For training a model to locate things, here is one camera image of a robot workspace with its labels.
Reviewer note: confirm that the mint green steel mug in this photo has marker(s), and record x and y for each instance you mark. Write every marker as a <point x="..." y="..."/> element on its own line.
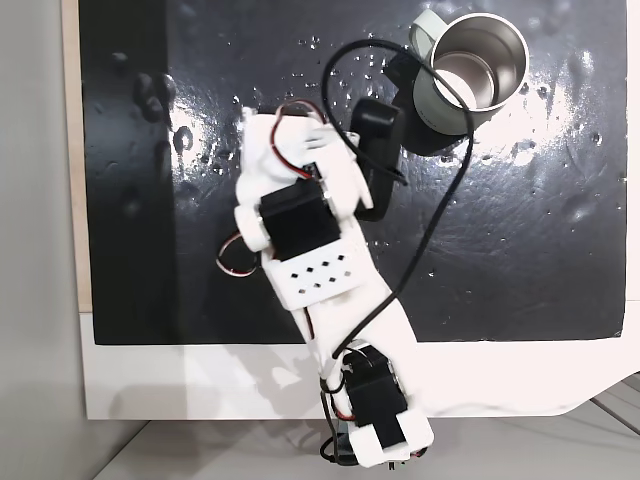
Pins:
<point x="440" y="112"/>

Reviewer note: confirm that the black table mat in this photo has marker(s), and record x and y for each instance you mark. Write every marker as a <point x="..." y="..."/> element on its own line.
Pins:
<point x="500" y="250"/>

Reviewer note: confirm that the black camera box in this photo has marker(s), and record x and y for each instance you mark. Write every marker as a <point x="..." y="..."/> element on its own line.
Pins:
<point x="376" y="125"/>

